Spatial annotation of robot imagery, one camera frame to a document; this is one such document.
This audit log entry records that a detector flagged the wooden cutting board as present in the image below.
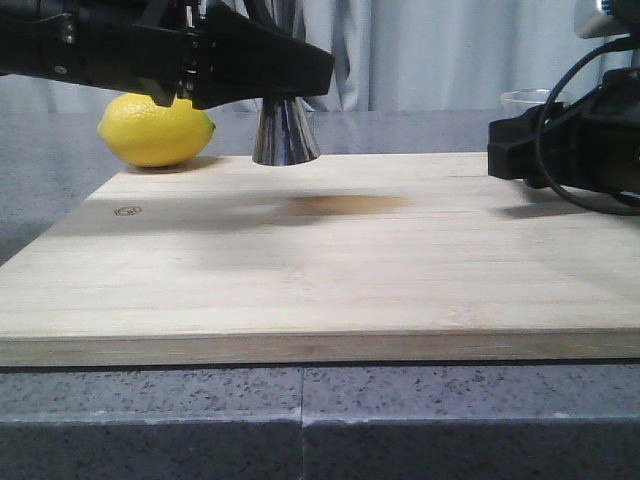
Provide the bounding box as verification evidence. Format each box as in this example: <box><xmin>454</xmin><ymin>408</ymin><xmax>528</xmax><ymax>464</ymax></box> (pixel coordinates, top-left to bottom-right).
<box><xmin>1</xmin><ymin>153</ymin><xmax>639</xmax><ymax>367</ymax></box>

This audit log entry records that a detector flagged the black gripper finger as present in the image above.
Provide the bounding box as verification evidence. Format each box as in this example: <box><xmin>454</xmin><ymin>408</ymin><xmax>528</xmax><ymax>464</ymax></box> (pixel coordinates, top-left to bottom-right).
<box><xmin>190</xmin><ymin>2</ymin><xmax>335</xmax><ymax>109</ymax></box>

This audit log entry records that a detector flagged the grey curtain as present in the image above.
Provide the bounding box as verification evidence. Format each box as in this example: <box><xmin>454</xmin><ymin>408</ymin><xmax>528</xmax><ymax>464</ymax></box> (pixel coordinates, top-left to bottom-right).
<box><xmin>0</xmin><ymin>0</ymin><xmax>640</xmax><ymax>114</ymax></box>

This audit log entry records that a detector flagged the yellow lemon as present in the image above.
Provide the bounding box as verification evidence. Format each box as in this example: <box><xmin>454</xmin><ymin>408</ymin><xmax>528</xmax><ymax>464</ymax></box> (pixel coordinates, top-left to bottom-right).
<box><xmin>97</xmin><ymin>93</ymin><xmax>216</xmax><ymax>168</ymax></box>

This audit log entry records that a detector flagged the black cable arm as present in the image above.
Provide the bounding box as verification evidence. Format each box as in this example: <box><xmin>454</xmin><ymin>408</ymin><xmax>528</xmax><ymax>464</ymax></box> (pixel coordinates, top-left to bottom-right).
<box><xmin>535</xmin><ymin>35</ymin><xmax>640</xmax><ymax>217</ymax></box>

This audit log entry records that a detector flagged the glass beaker with liquid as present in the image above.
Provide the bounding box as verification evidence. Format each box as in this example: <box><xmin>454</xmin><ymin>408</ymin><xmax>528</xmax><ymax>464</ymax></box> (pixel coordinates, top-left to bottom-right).
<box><xmin>500</xmin><ymin>88</ymin><xmax>551</xmax><ymax>119</ymax></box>

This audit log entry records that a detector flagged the steel double jigger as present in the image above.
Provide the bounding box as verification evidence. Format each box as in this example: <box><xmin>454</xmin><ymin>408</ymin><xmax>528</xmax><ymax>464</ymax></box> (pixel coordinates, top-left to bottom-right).
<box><xmin>251</xmin><ymin>0</ymin><xmax>322</xmax><ymax>167</ymax></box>

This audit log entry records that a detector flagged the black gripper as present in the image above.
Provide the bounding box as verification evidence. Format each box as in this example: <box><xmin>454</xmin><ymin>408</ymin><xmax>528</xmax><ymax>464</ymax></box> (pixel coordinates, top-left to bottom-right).
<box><xmin>1</xmin><ymin>1</ymin><xmax>208</xmax><ymax>106</ymax></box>
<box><xmin>487</xmin><ymin>68</ymin><xmax>639</xmax><ymax>200</ymax></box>

